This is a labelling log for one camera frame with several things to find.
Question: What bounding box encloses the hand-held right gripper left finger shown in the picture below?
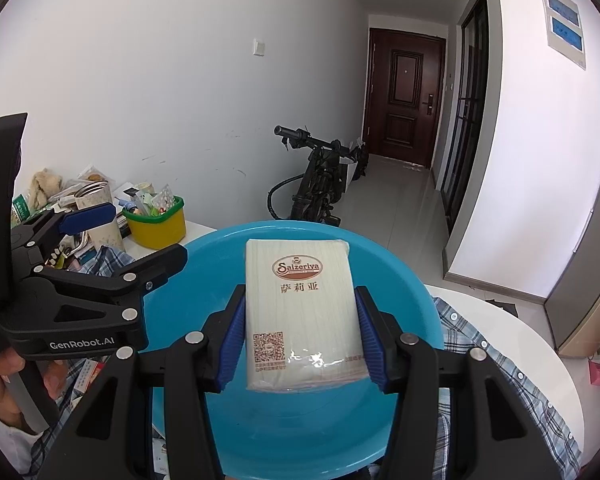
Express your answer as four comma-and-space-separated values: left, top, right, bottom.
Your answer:
35, 284, 248, 480

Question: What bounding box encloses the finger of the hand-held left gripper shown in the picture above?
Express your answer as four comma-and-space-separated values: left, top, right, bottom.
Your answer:
30, 245, 189, 322
11, 204, 117, 267

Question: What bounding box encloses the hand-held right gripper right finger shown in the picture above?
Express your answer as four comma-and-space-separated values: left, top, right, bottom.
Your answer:
355, 285, 566, 480

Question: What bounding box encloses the white tissue pack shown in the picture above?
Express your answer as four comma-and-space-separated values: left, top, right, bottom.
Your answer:
243, 238, 370, 392

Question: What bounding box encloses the blue plastic basin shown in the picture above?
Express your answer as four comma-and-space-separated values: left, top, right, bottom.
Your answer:
139, 220, 446, 467

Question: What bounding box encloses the white beige cup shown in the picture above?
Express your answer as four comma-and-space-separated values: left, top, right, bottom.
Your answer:
74, 181, 126, 256

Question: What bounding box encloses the green white box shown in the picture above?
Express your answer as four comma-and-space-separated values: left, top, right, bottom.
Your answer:
11, 195, 32, 229

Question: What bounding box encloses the yellow basket with green rim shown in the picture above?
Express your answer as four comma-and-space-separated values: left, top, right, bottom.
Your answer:
122, 195, 187, 250

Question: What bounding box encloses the beige plush toy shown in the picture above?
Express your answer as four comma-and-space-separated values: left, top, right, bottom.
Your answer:
28, 170, 64, 209

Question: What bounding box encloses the silver pill blister pack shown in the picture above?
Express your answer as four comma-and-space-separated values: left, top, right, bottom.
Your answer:
155, 185, 179, 211

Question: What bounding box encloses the red white small box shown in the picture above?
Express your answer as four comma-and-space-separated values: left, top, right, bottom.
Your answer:
72, 357, 106, 397

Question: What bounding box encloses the blue plaid cloth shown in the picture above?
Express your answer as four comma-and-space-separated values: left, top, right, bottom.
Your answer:
30, 245, 586, 480

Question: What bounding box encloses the black bicycle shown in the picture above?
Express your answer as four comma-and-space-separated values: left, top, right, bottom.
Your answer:
267, 125, 370, 228

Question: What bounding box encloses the white bag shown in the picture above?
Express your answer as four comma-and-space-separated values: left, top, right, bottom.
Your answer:
337, 155, 359, 194

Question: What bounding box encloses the black-framed glass door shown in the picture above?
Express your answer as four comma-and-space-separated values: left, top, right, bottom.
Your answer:
437, 0, 491, 236

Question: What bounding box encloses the grey refrigerator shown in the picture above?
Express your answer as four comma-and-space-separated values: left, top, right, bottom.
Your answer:
545, 77, 600, 358

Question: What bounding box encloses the dark brown door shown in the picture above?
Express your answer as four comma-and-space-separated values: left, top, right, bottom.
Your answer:
362, 27, 448, 170

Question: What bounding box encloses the wall panel with blue windows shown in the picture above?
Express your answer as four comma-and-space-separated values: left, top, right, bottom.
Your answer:
537, 0, 587, 71

